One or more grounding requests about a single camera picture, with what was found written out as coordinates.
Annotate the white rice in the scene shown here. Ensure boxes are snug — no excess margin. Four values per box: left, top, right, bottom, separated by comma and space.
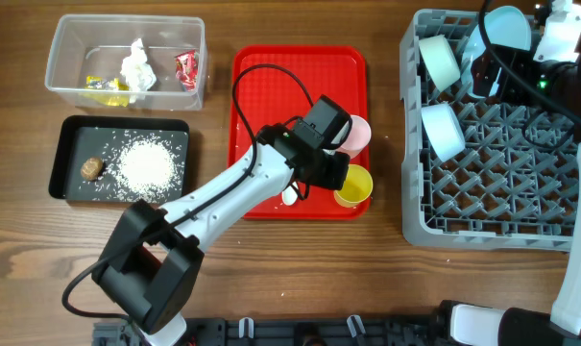
76, 127, 188, 203

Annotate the grey dishwasher rack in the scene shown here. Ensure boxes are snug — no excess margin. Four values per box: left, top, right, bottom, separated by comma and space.
399, 7, 581, 251

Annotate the brown food ball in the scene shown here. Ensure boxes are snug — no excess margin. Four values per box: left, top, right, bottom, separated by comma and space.
80, 157, 105, 182

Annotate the red snack wrapper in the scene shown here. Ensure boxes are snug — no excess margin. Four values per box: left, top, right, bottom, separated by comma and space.
175, 50, 199, 91

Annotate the light blue bowl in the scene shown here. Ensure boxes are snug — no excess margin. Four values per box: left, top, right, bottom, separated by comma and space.
421, 103, 466, 161

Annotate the mint green bowl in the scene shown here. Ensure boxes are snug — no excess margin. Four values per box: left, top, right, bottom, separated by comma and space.
419, 35, 460, 91

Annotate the white napkin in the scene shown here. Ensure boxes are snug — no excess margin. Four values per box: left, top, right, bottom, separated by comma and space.
120, 38, 157, 104

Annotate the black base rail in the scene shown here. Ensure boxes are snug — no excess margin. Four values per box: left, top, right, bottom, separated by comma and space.
91, 314, 452, 346

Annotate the black tray bin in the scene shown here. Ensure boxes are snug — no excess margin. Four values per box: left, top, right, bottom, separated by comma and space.
48, 115, 190, 203

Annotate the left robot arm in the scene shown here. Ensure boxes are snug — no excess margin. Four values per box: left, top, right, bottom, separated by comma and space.
91, 119, 351, 345

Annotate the yellow plastic cup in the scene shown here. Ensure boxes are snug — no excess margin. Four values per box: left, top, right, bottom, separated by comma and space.
333, 164, 374, 208

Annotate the yellow snack wrapper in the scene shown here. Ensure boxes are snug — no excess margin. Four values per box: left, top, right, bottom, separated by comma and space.
82, 75, 130, 108

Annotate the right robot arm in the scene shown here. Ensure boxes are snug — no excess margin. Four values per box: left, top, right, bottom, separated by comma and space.
448, 116, 581, 345

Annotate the clear plastic bin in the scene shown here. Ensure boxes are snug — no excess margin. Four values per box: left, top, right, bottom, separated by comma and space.
44, 14, 207, 111

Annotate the pink plastic cup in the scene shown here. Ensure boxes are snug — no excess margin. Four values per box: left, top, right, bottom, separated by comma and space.
336, 115, 372, 159

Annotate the red plastic tray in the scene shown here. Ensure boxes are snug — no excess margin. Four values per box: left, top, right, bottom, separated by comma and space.
232, 45, 371, 220

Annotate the white plastic spoon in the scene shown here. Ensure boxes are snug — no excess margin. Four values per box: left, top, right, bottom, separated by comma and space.
281, 182, 299, 206

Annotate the light blue plate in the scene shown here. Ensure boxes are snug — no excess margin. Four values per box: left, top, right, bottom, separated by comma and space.
460, 6, 532, 99

